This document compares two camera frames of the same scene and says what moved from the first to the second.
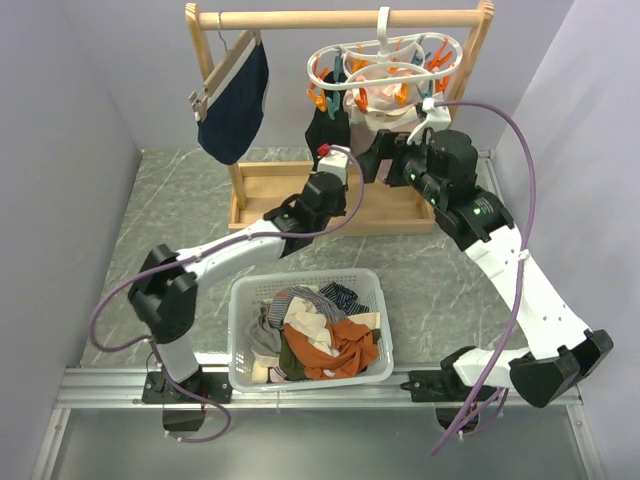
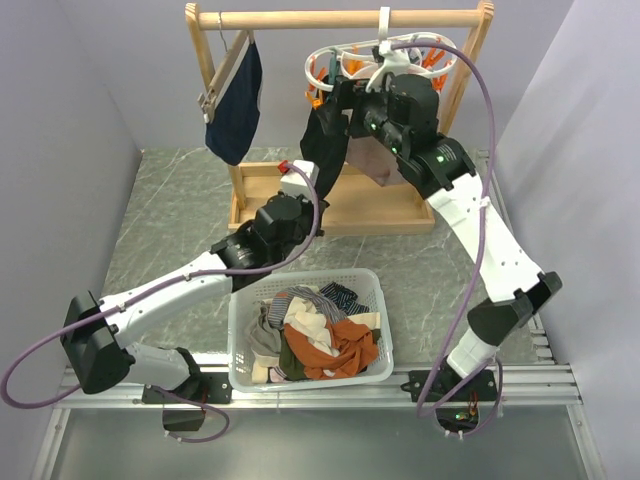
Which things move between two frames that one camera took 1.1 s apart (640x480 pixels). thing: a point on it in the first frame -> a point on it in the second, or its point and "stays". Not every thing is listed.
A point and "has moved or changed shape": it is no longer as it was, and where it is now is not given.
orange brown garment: (352, 348) stays
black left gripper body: (340, 207) -> (307, 222)
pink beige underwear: (372, 109) has moved or changed shape
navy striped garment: (344, 299) stays
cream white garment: (305, 317) stays
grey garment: (265, 337) stays
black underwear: (323, 130) has moved or changed shape
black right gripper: (387, 146) -> (345, 98)
